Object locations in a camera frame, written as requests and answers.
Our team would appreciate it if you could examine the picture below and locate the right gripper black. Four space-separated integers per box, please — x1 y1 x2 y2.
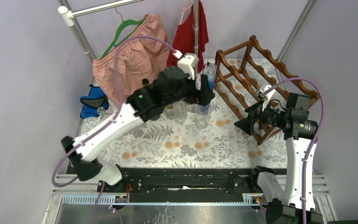
234 98 289 136

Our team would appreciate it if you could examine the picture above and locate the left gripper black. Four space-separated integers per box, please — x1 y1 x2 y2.
163 71 214 106

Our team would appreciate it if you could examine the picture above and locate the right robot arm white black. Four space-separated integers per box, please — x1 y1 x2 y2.
234 93 324 224

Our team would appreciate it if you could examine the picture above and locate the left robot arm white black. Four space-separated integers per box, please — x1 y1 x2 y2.
61 66 215 192

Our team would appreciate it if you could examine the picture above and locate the small clear bottle bluish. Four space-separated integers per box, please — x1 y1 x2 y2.
195 104 211 130

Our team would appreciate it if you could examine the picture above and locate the blue glass bottle silver cap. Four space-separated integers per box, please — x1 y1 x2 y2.
202 59 217 90

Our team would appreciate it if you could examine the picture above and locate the small clear glass bottle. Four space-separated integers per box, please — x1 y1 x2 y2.
172 100 187 124

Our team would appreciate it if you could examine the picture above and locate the wooden wine rack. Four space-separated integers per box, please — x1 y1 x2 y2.
213 35 321 146

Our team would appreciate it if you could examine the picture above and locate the dark green wine bottle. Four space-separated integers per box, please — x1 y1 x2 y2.
142 78 150 86

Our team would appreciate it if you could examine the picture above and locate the red garment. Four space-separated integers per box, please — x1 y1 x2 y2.
172 1 209 72

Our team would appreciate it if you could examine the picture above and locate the floral table mat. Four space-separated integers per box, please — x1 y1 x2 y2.
71 58 291 169

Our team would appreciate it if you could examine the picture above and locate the pink skirt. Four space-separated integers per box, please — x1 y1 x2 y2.
93 14 170 107

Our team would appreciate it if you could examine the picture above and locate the pink clothes hanger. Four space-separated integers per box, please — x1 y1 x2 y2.
179 0 193 25

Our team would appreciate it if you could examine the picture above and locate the vertical metal pole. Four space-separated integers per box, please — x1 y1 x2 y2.
193 0 199 55

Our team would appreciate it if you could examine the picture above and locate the clear glass flask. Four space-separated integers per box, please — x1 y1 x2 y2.
96 107 106 116

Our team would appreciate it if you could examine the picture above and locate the blue black bag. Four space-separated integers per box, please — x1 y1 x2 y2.
80 84 109 119

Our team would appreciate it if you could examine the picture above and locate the green clothes hanger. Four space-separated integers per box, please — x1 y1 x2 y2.
100 6 145 59

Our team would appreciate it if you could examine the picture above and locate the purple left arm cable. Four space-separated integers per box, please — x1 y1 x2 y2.
51 35 179 188

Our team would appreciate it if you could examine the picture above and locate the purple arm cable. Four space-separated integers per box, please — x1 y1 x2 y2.
51 35 179 188
261 77 325 224

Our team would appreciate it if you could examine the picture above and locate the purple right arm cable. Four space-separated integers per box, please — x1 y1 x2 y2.
261 77 325 224

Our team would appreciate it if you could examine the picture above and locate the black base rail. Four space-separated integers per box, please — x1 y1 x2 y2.
68 167 288 204

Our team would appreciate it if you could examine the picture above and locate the metal clothes rail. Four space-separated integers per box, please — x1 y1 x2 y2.
57 0 153 62

